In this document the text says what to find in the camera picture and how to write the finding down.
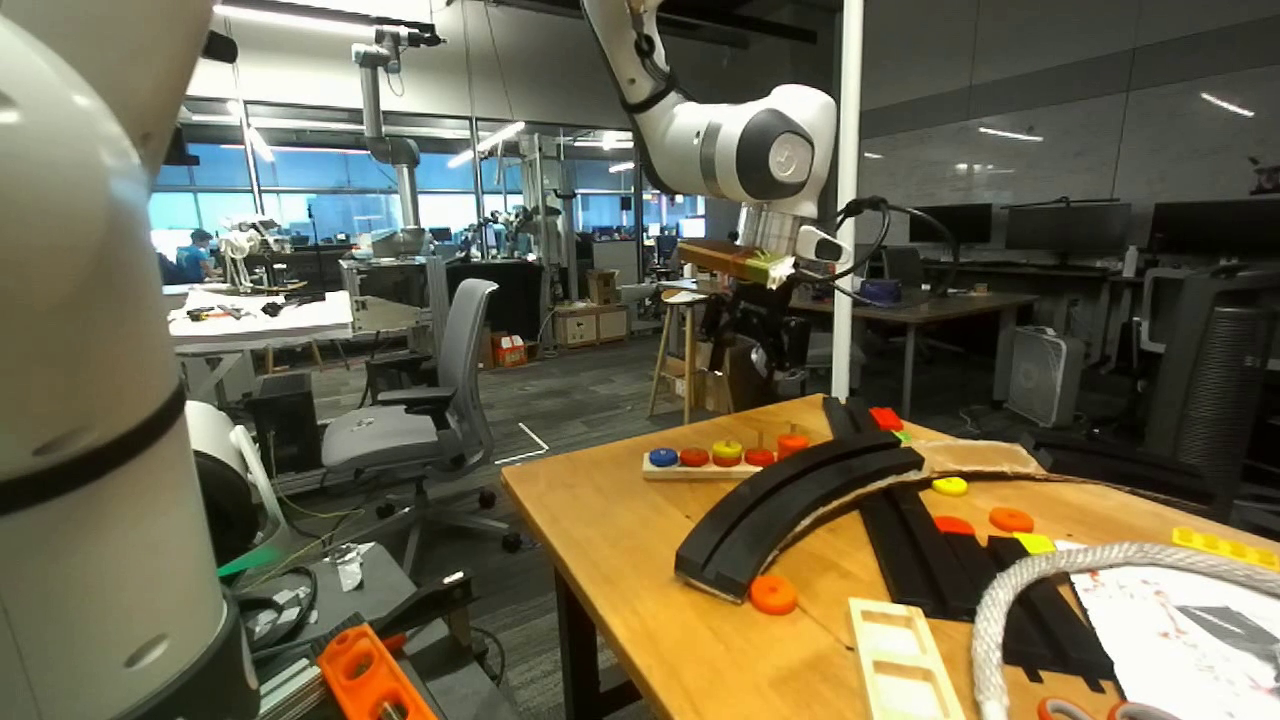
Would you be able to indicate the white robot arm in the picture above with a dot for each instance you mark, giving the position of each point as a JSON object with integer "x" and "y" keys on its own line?
{"x": 769, "y": 152}

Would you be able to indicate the grey office chair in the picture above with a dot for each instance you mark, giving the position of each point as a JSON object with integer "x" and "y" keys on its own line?
{"x": 425, "y": 439}

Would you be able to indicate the orange tool in foreground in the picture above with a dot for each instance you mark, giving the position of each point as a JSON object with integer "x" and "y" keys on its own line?
{"x": 371, "y": 680}

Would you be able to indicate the white wooden tray frame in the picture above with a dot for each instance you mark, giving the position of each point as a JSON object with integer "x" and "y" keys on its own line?
{"x": 902, "y": 665}

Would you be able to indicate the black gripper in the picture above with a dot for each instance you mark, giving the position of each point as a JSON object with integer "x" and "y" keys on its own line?
{"x": 755, "y": 341}

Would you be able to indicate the white box fan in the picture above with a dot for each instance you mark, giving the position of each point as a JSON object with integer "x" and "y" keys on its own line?
{"x": 1045, "y": 373}

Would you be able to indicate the wooden ring stacker board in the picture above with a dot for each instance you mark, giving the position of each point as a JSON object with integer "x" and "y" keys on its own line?
{"x": 720, "y": 458}

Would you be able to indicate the orange disc by track end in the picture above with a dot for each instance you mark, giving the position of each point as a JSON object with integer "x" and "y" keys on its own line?
{"x": 773, "y": 598}

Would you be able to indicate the white printed paper sheet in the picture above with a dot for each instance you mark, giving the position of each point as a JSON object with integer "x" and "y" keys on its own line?
{"x": 1202, "y": 651}

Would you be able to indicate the wooden stool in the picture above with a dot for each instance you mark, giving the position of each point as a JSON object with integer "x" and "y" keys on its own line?
{"x": 683, "y": 365}

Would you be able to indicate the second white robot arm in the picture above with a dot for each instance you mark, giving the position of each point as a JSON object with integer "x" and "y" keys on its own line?
{"x": 111, "y": 600}

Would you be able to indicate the wrist camera with yellow tape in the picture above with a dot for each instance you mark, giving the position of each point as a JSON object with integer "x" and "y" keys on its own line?
{"x": 745, "y": 262}

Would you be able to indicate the curved black track piece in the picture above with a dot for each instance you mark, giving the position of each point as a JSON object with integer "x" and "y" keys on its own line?
{"x": 738, "y": 536}

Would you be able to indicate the white vertical pole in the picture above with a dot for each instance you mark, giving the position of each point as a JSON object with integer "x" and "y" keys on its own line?
{"x": 844, "y": 190}

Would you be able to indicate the straight black track piece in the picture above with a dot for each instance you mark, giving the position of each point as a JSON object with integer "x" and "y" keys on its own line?
{"x": 941, "y": 566}

